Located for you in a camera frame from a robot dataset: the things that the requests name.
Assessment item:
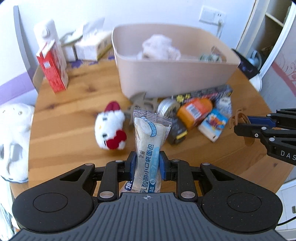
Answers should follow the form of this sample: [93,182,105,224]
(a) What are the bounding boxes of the small white box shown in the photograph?
[60,32,78,62]

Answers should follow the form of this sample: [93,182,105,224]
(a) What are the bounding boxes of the brown purple floral tablecloth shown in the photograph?
[68,59,116,70]

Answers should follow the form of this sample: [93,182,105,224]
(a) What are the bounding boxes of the blue white snack packet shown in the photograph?
[198,109,229,142]

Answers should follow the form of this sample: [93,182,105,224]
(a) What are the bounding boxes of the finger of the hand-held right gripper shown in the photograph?
[233,124,296,150]
[248,108,296,128]

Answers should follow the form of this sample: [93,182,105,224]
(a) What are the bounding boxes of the long black box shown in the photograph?
[172,85,233,103]

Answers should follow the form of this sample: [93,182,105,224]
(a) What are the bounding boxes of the beige plastic bin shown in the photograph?
[112,24,241,99]

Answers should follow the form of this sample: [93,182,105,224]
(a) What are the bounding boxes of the white round appliance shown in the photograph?
[251,75,263,92]

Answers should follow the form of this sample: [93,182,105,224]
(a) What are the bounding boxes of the white cat plush red bow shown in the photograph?
[94,101,127,151]

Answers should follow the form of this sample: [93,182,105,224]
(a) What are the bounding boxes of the round metal tin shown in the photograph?
[157,97,181,116]

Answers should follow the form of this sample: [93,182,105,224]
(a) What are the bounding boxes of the white bread packet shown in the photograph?
[119,107,172,194]

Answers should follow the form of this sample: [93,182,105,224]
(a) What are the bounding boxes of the pink patterned rug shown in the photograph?
[270,52,296,97]

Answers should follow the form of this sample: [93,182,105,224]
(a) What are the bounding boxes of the blue white small packet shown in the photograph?
[217,97,233,116]

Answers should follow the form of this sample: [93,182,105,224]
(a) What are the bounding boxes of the wooden desktop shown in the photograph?
[28,58,288,202]

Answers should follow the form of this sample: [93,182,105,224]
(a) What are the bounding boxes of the white wall socket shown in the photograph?
[214,11,226,26]

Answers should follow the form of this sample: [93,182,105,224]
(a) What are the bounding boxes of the orange bottle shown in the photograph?
[177,98,213,130]

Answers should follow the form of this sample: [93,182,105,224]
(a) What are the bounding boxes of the red white carton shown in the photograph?
[36,39,69,94]

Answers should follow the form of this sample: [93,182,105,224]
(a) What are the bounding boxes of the light blue plastic object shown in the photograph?
[246,50,263,70]

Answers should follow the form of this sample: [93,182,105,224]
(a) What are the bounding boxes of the white cabinet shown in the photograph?
[235,0,296,77]

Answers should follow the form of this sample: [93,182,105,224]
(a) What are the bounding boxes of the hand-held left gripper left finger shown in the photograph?
[53,152,137,202]

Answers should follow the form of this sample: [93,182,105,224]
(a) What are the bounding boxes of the taupe claw hair clip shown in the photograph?
[126,91,160,117]

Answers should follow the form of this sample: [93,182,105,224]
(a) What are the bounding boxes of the white thermos bottle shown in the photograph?
[34,19,61,50]

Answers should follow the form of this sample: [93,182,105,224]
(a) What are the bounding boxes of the large white plush toy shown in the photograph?
[0,103,35,184]

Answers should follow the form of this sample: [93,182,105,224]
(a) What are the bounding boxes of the dark small packet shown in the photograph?
[166,115,188,145]

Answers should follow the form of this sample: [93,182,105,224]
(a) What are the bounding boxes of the white soft tissue pack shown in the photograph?
[74,18,114,62]

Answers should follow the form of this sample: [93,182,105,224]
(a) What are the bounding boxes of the fuzzy white cloth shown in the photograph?
[136,34,181,61]

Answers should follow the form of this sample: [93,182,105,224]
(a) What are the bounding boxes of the thin brown hair clip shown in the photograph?
[228,108,255,147]

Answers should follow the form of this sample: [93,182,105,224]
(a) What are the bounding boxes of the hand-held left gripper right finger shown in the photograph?
[159,152,240,201]

